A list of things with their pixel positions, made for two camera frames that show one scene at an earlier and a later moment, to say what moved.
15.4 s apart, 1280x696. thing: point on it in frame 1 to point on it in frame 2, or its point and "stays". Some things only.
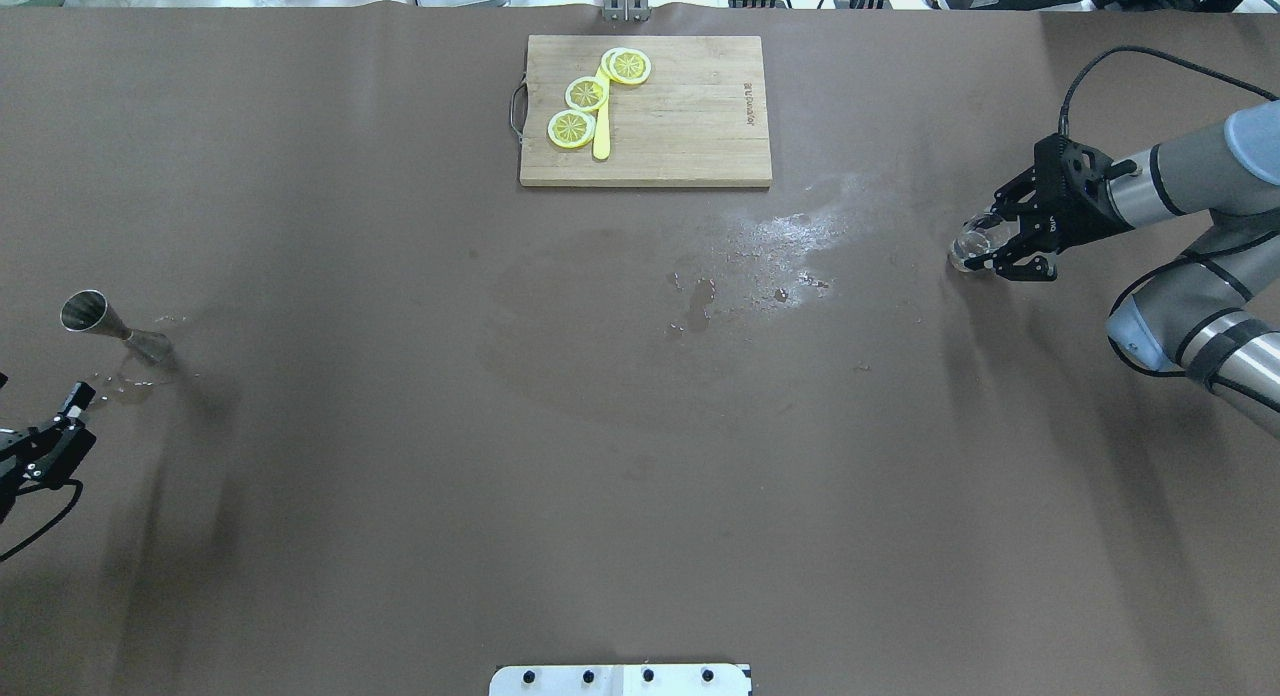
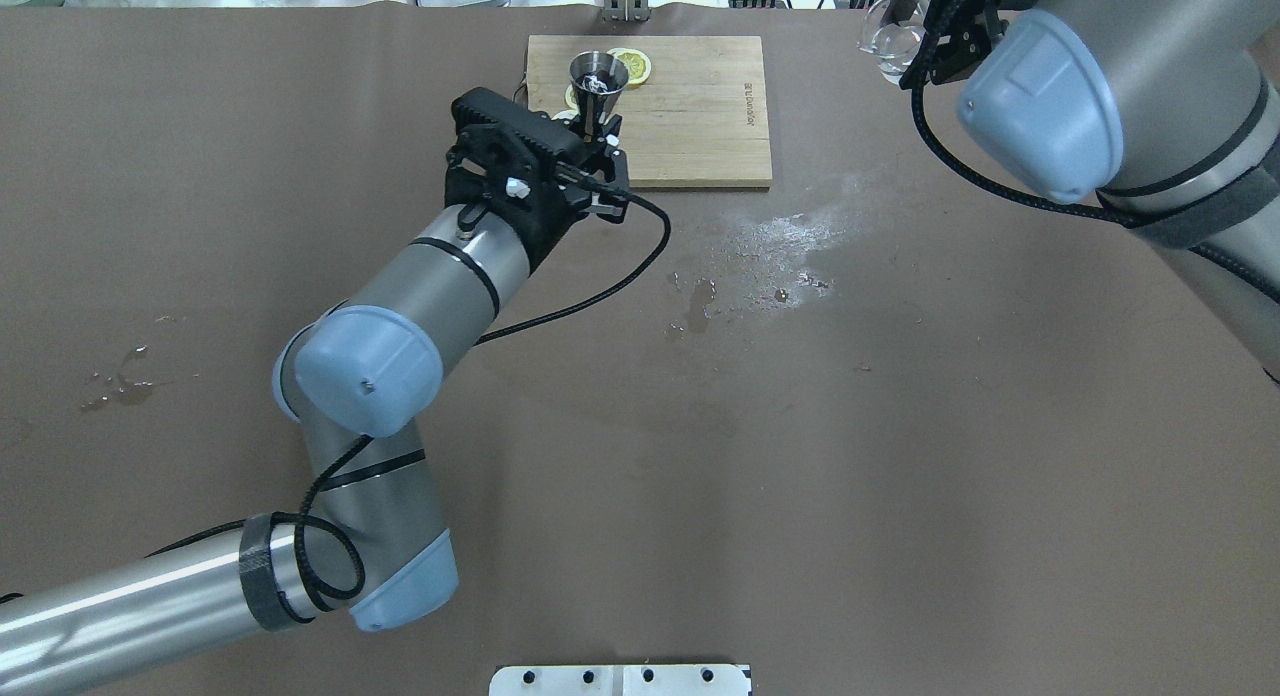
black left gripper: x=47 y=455 to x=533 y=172
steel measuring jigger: x=90 y=311 to x=597 y=79
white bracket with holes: x=620 y=680 stays
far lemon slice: x=626 y=66 stays
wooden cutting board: x=699 y=119 stays
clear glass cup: x=972 y=242 to x=894 y=28
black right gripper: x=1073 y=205 to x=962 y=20
